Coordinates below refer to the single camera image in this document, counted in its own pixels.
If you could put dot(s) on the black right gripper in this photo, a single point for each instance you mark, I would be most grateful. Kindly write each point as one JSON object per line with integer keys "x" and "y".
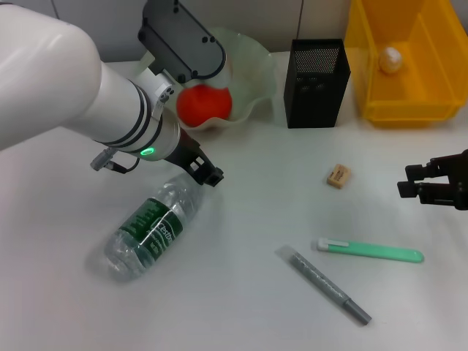
{"x": 460, "y": 183}

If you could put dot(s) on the clear green-label water bottle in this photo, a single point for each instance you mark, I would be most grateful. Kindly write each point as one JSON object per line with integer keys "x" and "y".
{"x": 153, "y": 226}

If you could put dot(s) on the pale green wavy glass bowl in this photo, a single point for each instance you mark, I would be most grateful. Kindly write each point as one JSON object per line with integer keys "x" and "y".
{"x": 252, "y": 66}

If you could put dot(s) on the grey marker pen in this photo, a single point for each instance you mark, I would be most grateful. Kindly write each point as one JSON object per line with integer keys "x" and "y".
{"x": 321, "y": 283}

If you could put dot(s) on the yellow plastic bin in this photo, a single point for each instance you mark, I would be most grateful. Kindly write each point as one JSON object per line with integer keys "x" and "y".
{"x": 413, "y": 91}

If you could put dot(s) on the tan eraser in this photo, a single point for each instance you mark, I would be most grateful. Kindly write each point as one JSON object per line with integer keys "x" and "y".
{"x": 339, "y": 176}

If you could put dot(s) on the black mesh pen holder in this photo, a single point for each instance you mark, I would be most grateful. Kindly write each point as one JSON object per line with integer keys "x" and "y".
{"x": 314, "y": 98}

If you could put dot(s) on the orange fruit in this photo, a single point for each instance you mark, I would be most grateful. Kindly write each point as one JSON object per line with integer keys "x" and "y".
{"x": 204, "y": 106}

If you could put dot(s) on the white paper ball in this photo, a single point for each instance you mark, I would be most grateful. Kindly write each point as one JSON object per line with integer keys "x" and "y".
{"x": 390, "y": 60}

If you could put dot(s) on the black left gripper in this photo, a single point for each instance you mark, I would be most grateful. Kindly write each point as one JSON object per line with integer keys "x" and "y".
{"x": 188, "y": 153}

